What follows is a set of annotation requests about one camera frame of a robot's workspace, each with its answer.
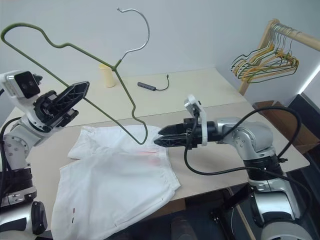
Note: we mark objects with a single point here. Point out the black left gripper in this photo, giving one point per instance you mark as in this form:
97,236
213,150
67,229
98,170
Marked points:
44,110

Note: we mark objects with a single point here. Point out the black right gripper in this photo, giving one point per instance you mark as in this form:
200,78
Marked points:
192,135

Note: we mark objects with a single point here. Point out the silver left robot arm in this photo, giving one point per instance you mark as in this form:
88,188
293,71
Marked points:
17,150

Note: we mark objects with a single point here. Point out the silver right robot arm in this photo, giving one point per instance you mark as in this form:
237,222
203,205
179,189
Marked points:
255,140

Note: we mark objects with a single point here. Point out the white shorts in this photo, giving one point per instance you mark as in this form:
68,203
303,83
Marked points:
112,187

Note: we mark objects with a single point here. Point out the cream plastic cup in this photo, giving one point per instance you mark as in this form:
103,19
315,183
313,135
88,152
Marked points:
108,77

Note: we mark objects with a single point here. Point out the brown cardboard box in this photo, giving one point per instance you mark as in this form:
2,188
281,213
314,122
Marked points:
307,140

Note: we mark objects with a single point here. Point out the black cabinet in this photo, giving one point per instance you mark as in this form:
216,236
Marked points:
311,107

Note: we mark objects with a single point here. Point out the bunch of coloured hangers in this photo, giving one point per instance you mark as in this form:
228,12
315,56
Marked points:
296,65

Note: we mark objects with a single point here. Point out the wooden clothes rack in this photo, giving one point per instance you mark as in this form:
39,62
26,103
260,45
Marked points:
307,37

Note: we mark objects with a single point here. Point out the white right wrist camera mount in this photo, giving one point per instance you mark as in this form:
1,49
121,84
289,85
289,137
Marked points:
197,107

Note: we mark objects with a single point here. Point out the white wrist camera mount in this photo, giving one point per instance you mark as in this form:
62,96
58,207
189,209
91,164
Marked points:
23,83
197,107

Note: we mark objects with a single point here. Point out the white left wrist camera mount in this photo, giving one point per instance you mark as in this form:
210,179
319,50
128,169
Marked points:
23,83

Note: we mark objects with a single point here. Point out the black metal table frame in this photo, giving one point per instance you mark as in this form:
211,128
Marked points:
225,215

